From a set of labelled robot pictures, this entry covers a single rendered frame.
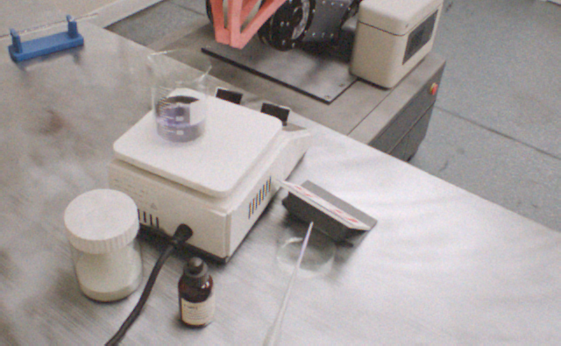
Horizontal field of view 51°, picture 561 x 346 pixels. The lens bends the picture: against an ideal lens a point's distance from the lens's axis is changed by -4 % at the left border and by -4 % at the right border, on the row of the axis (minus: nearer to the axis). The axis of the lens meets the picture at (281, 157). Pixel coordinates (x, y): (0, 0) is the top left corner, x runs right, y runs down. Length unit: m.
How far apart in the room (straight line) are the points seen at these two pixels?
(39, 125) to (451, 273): 0.48
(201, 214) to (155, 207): 0.05
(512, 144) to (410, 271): 1.63
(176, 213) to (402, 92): 1.11
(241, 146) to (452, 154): 1.53
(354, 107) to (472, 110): 0.88
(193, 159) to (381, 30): 1.02
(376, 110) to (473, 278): 0.94
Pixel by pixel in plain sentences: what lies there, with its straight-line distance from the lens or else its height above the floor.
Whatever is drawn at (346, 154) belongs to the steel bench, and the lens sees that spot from 0.69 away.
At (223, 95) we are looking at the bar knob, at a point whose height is 0.81.
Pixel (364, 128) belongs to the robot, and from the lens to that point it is 1.42.
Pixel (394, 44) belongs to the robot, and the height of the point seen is 0.50.
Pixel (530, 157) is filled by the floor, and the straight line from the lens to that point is 2.15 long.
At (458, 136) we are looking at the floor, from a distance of 2.13.
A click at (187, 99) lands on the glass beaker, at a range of 0.51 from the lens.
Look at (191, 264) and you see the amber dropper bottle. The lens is 0.47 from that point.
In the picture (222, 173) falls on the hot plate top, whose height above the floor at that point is 0.84.
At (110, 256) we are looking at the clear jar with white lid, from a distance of 0.49.
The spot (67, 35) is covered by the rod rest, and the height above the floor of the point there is 0.76.
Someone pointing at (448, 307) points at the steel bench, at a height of 0.75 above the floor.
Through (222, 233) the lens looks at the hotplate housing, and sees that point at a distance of 0.52.
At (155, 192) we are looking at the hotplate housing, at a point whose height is 0.81.
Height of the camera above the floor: 1.17
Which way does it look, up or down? 39 degrees down
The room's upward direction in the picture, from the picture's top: 6 degrees clockwise
